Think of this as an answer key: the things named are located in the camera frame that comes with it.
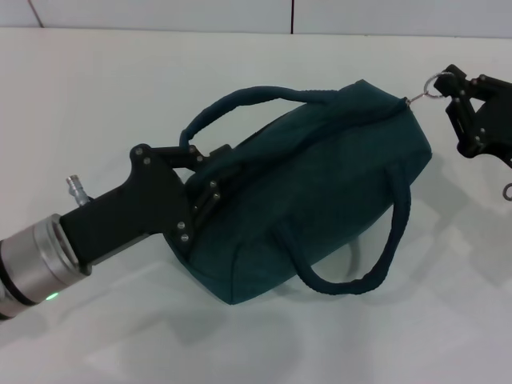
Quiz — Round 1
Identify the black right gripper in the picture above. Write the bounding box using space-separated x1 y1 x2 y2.
433 63 512 170

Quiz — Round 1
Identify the metal zipper pull ring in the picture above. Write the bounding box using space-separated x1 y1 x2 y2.
403 70 448 108

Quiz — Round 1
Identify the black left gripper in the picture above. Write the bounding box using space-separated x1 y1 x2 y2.
59 142 234 268

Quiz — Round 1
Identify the dark teal insulated lunch bag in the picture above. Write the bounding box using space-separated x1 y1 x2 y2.
171 78 434 307

